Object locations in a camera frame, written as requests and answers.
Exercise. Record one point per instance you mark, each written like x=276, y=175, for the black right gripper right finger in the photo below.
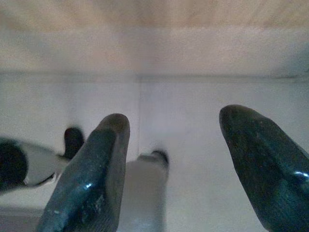
x=265, y=169

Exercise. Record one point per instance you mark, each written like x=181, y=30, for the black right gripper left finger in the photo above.
x=91, y=174

